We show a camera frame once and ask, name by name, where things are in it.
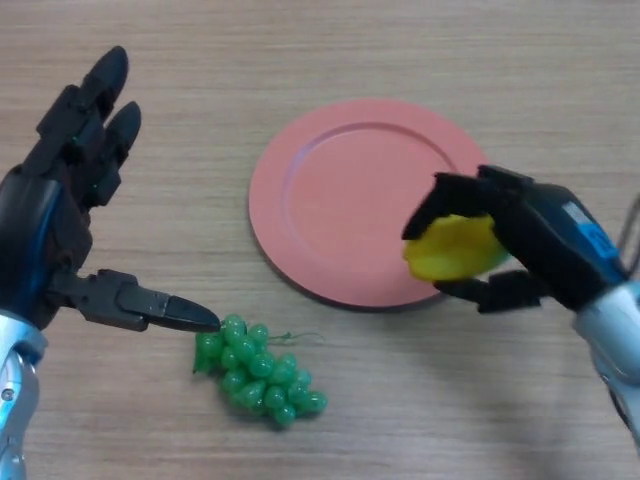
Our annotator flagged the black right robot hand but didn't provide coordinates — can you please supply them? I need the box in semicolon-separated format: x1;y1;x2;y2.
401;164;632;315

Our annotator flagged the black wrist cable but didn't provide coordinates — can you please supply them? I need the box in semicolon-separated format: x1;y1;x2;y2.
616;189;640;277

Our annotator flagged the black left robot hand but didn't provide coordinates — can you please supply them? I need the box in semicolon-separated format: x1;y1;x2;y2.
0;45;221;334

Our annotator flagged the pink round plate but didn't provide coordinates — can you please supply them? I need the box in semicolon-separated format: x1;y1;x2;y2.
248;97;485;312

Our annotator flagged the green grape bunch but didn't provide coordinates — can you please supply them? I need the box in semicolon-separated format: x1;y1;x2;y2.
192;313;329;432

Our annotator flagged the yellow starfruit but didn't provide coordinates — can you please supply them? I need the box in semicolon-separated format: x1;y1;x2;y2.
402;213;512;284

